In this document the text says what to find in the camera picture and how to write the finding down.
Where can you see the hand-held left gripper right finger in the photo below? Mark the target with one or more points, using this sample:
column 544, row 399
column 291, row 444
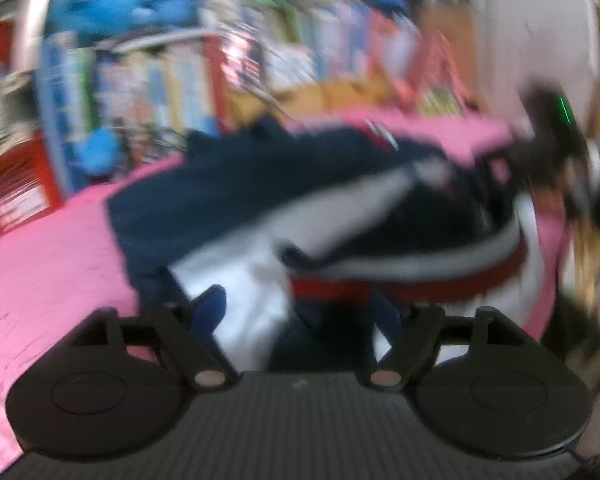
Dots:
column 385, row 312

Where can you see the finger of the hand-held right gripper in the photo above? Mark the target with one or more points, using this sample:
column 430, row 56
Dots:
column 517, row 160

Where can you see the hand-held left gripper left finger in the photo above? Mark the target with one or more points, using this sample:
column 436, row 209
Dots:
column 210, row 307

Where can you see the white and navy jacket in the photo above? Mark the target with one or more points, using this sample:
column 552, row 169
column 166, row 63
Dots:
column 230, row 195

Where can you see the triangular colourful toy rack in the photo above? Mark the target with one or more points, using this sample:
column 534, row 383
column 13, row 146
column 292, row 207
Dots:
column 442, row 80

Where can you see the miniature bicycle model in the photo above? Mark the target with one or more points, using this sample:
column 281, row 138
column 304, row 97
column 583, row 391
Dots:
column 152, row 140

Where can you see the wooden drawer box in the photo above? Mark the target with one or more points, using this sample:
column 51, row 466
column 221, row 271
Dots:
column 340, row 95

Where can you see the blue plush ball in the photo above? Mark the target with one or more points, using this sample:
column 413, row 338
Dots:
column 99, row 150

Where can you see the large red plastic crate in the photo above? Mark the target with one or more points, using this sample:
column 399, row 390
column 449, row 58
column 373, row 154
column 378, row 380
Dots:
column 25, row 190

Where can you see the row of thick colourful books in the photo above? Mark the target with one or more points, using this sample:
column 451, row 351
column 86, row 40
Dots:
column 175, row 90

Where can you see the row of thin shelf books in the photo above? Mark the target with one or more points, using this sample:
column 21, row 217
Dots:
column 330, row 30

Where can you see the row of thin blue booklets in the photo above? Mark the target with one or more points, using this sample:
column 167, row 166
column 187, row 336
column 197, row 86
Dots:
column 67, row 110

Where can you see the dark photo magazine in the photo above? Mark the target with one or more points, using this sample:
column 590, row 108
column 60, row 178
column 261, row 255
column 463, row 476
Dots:
column 242, row 62

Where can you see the white box with colourful print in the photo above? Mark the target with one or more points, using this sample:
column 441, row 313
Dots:
column 287, row 67

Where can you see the white shelf board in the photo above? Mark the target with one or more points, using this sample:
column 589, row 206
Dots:
column 160, row 40

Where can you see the stack of worn books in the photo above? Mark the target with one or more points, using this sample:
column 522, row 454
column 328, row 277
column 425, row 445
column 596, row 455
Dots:
column 5, row 115

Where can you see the light blue plush toy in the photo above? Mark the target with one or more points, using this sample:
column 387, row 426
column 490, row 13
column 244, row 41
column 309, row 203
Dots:
column 110, row 12

